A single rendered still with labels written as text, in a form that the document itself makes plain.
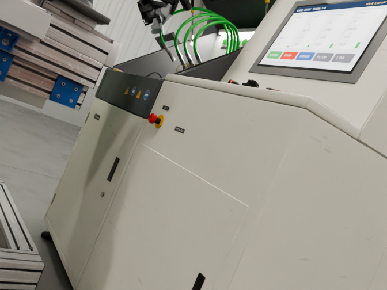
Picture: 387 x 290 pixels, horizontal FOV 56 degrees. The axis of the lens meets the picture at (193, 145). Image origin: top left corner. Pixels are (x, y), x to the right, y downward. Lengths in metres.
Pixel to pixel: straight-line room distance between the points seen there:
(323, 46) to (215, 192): 0.62
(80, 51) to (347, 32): 0.84
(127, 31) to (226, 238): 8.08
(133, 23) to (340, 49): 7.82
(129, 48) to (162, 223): 7.85
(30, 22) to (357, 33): 0.94
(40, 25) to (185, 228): 0.67
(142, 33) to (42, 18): 7.93
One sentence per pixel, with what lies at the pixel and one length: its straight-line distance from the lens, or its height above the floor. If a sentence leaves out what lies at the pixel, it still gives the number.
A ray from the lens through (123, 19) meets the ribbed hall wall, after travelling 8.79.
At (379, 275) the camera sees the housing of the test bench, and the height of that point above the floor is 0.62.
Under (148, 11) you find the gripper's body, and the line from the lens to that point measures 1.96.
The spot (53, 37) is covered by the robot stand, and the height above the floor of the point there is 0.91.
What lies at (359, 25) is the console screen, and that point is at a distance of 1.28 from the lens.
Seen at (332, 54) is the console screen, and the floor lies 1.20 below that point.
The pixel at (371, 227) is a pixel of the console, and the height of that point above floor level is 0.76.
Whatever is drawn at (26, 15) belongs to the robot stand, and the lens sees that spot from 1.10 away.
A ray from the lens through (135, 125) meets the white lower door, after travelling 1.46.
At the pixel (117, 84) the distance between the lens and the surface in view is 1.80.
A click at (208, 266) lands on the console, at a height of 0.53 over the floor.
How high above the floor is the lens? 0.80
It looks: 1 degrees down
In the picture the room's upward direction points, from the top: 23 degrees clockwise
